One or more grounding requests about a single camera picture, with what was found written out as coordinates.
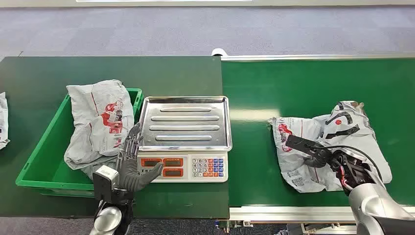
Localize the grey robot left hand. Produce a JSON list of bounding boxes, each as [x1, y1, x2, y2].
[[116, 122, 164, 193]]

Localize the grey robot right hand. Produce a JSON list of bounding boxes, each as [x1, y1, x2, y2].
[[285, 134, 333, 169]]

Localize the grey package with black print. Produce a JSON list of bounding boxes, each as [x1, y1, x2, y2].
[[268, 100, 393, 194]]

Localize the grey package with red print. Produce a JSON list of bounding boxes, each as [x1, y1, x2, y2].
[[64, 79, 135, 181]]

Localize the green conveyor belt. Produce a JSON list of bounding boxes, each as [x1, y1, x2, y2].
[[221, 58, 415, 208]]

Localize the grey package partly seen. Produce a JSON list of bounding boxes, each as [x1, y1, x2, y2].
[[0, 92, 11, 150]]

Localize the white scale with steel tray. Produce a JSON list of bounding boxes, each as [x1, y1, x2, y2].
[[137, 95, 233, 184]]

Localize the green plastic bin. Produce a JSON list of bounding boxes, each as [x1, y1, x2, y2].
[[15, 87, 144, 199]]

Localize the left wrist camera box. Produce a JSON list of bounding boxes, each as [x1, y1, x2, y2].
[[92, 165, 120, 204]]

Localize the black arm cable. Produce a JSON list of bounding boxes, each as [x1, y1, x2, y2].
[[306, 144, 385, 184]]

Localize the aluminium conveyor frame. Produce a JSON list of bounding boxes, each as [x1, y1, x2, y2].
[[215, 52, 415, 235]]

